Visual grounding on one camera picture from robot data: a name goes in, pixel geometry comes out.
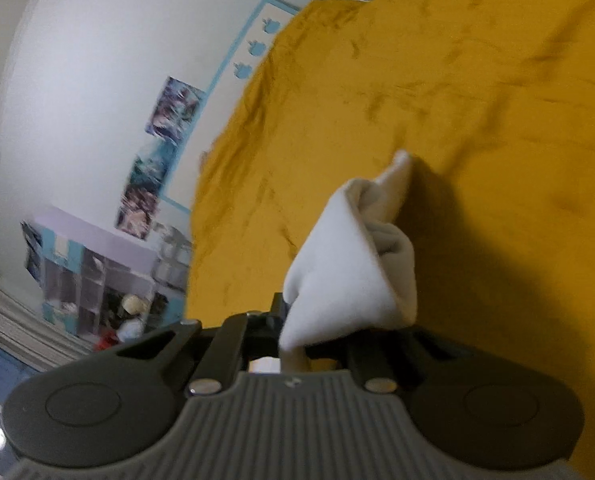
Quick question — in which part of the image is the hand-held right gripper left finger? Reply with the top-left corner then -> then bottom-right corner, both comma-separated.
118,293 -> 291,396

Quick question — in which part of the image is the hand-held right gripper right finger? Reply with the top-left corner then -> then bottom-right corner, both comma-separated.
345,329 -> 478,394

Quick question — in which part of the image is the white long-sleeved shirt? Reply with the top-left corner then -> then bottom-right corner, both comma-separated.
250,149 -> 419,375

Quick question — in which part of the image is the white plush toy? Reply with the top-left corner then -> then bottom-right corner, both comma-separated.
120,294 -> 147,319

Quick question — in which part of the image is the red toy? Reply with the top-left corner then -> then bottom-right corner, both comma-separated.
94,329 -> 120,355

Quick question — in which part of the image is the blue cubby shelf cabinet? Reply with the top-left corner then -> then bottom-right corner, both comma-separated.
22,204 -> 189,357

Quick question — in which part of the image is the white pleated curtain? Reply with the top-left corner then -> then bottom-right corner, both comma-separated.
0,274 -> 86,373

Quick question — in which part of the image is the mustard yellow blanket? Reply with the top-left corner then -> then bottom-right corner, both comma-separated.
184,0 -> 595,480

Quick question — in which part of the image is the blue window blind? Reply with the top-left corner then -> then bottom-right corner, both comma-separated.
0,344 -> 41,413

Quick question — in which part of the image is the wall poster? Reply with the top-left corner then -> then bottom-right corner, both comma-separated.
144,77 -> 207,142
130,139 -> 179,197
116,187 -> 159,242

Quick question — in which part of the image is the white wall panel blue border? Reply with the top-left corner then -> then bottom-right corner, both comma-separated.
164,0 -> 304,214

